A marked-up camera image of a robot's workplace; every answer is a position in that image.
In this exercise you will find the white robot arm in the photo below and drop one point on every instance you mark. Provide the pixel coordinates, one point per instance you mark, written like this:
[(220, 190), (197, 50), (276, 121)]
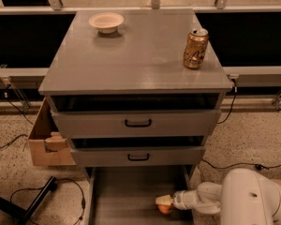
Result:
[(244, 198)]

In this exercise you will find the grey top drawer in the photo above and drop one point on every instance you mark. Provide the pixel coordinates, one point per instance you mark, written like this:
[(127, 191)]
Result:
[(78, 125)]

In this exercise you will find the gold soda can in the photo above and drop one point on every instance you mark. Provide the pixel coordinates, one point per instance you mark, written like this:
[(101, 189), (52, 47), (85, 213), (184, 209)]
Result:
[(196, 46)]

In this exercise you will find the grey drawer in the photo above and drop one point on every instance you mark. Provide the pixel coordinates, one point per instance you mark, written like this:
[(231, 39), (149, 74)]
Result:
[(138, 156), (126, 195), (78, 125)]

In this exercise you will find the white paper bowl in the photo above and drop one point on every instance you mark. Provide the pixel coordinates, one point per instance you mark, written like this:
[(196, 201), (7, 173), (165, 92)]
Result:
[(107, 22)]

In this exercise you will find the grey bottom drawer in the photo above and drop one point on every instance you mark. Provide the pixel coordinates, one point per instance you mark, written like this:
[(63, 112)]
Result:
[(126, 195)]

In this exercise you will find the orange fruit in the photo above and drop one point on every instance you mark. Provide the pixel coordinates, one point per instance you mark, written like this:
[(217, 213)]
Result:
[(165, 209)]

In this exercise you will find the grey drawer cabinet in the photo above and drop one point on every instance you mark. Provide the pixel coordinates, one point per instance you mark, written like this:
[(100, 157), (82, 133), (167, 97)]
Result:
[(137, 70)]

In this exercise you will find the grey middle drawer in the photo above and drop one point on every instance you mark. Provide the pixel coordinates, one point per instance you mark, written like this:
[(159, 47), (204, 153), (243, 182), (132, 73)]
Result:
[(138, 156)]

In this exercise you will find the open cardboard box left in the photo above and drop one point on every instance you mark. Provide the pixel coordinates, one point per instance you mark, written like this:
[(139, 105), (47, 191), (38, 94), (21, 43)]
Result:
[(46, 144)]

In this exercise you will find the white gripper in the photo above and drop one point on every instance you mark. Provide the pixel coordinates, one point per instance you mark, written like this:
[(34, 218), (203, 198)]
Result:
[(179, 201)]

